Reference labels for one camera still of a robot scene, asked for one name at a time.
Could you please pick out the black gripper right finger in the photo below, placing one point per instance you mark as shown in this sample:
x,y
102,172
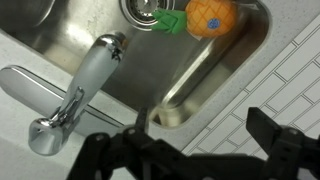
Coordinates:
x,y
288,148

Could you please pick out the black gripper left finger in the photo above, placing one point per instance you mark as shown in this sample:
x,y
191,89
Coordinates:
x,y
132,149

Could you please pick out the chrome sink tap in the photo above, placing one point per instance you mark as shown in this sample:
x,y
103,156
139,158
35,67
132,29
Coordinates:
x,y
60,115

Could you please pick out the stainless steel sink basin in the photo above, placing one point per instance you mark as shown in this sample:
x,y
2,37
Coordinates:
x,y
172,75

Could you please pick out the white brick tile mat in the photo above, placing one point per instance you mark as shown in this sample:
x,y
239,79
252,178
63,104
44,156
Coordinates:
x,y
287,90

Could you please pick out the orange toy pineapple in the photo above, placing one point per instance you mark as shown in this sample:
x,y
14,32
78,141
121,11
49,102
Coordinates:
x,y
204,18

